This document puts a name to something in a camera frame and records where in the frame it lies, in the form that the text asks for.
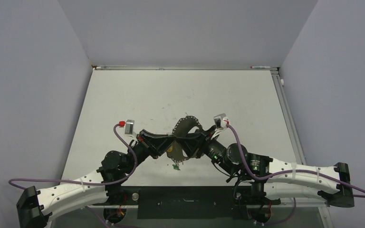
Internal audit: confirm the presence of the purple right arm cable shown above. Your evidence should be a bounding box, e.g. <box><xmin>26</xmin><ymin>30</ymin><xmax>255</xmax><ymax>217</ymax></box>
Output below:
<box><xmin>225</xmin><ymin>123</ymin><xmax>365</xmax><ymax>200</ymax></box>

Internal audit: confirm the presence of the aluminium frame rail right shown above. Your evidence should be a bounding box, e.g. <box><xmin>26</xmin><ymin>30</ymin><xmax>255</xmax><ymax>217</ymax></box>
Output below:
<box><xmin>271</xmin><ymin>70</ymin><xmax>307</xmax><ymax>165</ymax></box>

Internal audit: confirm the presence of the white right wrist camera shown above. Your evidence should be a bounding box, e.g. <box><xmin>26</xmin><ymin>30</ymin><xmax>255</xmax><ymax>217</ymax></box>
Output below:
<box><xmin>213</xmin><ymin>113</ymin><xmax>229</xmax><ymax>134</ymax></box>

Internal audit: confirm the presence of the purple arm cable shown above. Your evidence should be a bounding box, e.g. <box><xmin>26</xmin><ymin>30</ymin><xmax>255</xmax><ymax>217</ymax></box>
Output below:
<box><xmin>225</xmin><ymin>123</ymin><xmax>365</xmax><ymax>200</ymax></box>
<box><xmin>8</xmin><ymin>123</ymin><xmax>138</xmax><ymax>190</ymax></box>

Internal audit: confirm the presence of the aluminium frame rail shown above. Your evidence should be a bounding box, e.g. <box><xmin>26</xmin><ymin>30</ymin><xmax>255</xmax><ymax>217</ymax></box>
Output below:
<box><xmin>92</xmin><ymin>66</ymin><xmax>279</xmax><ymax>71</ymax></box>
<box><xmin>89</xmin><ymin>198</ymin><xmax>326</xmax><ymax>209</ymax></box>
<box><xmin>271</xmin><ymin>70</ymin><xmax>307</xmax><ymax>165</ymax></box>

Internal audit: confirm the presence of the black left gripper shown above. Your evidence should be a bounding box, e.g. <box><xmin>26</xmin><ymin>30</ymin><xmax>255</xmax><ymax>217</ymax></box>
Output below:
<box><xmin>122</xmin><ymin>129</ymin><xmax>177</xmax><ymax>174</ymax></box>

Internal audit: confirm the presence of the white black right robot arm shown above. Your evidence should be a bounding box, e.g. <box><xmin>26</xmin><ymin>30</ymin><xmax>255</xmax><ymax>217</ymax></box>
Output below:
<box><xmin>172</xmin><ymin>127</ymin><xmax>355</xmax><ymax>208</ymax></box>

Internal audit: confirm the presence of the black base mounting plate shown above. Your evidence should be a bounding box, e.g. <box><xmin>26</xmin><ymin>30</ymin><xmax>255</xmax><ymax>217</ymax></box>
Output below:
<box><xmin>102</xmin><ymin>186</ymin><xmax>281</xmax><ymax>223</ymax></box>

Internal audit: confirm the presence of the red white marker pen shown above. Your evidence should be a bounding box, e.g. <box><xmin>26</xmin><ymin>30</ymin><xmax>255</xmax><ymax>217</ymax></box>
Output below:
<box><xmin>250</xmin><ymin>66</ymin><xmax>272</xmax><ymax>70</ymax></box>

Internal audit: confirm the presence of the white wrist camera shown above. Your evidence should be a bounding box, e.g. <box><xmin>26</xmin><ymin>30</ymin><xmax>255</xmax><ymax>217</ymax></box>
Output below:
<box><xmin>119</xmin><ymin>119</ymin><xmax>137</xmax><ymax>140</ymax></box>
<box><xmin>213</xmin><ymin>113</ymin><xmax>229</xmax><ymax>134</ymax></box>

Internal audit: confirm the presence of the green plastic key tag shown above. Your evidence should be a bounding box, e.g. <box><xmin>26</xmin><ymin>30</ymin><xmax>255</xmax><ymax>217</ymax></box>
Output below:
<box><xmin>172</xmin><ymin>164</ymin><xmax>180</xmax><ymax>171</ymax></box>

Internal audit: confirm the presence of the aluminium frame rail back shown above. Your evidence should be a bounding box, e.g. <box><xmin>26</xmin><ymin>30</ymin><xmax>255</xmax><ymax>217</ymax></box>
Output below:
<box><xmin>92</xmin><ymin>66</ymin><xmax>279</xmax><ymax>71</ymax></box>

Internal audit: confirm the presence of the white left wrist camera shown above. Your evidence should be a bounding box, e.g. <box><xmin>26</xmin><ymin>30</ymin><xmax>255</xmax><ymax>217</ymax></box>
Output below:
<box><xmin>119</xmin><ymin>119</ymin><xmax>137</xmax><ymax>140</ymax></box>

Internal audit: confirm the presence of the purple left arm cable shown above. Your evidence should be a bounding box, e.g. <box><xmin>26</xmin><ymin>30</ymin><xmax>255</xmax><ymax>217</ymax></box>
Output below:
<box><xmin>8</xmin><ymin>123</ymin><xmax>138</xmax><ymax>190</ymax></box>

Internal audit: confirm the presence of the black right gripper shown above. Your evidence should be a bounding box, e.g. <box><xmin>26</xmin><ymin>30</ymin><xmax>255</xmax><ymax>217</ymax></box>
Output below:
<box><xmin>176</xmin><ymin>125</ymin><xmax>235</xmax><ymax>174</ymax></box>

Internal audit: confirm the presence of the aluminium frame rail front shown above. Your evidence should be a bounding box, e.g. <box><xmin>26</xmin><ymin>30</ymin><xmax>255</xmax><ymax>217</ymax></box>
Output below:
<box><xmin>89</xmin><ymin>198</ymin><xmax>326</xmax><ymax>209</ymax></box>

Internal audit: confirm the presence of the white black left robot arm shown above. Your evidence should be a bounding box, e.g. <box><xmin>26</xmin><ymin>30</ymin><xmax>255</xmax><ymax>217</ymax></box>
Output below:
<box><xmin>16</xmin><ymin>130</ymin><xmax>206</xmax><ymax>228</ymax></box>

